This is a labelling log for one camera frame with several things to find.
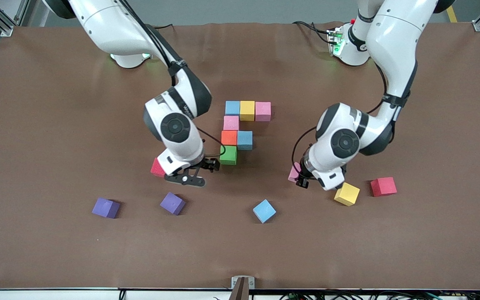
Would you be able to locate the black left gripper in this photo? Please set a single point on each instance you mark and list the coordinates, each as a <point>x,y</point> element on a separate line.
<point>302,180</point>

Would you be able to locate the pink foam cube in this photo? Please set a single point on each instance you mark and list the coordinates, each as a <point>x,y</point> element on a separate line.
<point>263,111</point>
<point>231,123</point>
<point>293,171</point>

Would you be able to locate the green foam cube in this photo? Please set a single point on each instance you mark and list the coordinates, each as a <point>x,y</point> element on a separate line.
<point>228,155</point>

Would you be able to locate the orange foam cube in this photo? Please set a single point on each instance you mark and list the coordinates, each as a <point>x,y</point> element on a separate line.
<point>229,137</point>

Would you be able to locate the light blue foam cube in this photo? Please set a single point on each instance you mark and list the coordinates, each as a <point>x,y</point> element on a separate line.
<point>245,140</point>
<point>264,211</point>
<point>232,108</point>

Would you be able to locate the yellow foam cube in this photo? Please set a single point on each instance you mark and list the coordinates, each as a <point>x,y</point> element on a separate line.
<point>346,195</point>
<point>247,110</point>

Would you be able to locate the red foam cube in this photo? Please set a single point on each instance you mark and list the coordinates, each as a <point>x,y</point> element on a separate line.
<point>156,168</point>
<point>383,186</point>

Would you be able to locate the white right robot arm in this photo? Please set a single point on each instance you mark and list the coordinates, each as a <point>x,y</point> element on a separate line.
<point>115,29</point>

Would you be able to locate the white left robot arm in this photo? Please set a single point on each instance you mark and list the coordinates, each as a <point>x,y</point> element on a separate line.
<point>394,41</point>

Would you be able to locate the left arm base connector panel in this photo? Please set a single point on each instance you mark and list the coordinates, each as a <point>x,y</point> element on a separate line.
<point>334,39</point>

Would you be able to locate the purple foam cube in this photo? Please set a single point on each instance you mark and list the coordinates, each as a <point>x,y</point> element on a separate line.
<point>105,207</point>
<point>172,203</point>

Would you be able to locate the brown table mat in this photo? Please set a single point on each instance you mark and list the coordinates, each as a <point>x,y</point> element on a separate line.
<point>56,250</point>

